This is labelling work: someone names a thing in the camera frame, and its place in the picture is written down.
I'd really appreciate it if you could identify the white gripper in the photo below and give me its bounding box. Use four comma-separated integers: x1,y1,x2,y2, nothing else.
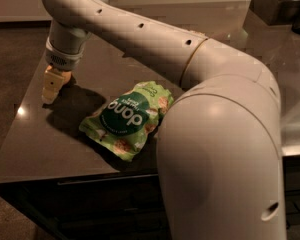
42,20,91,104

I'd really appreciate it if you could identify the orange round can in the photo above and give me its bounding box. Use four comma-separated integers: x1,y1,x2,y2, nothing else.
44,65,72,87

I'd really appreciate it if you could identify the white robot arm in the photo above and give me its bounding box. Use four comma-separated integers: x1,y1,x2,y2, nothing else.
42,0,287,240

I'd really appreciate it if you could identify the green chip bag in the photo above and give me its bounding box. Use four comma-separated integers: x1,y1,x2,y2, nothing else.
79,81,174,162

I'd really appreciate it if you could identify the dark drawer cabinet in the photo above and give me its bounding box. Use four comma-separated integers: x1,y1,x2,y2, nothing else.
0,155,300,240

